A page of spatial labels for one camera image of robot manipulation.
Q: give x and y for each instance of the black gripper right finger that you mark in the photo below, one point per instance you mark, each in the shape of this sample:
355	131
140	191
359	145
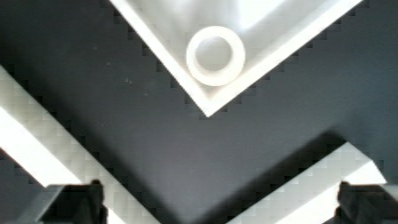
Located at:
366	204

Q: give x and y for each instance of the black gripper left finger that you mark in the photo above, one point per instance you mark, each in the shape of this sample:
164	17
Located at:
68	204

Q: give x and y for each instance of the white square tabletop part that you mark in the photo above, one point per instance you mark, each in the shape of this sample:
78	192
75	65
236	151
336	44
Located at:
222	39

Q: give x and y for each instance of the white L-shaped obstacle fence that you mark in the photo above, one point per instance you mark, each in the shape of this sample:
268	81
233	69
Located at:
55	160

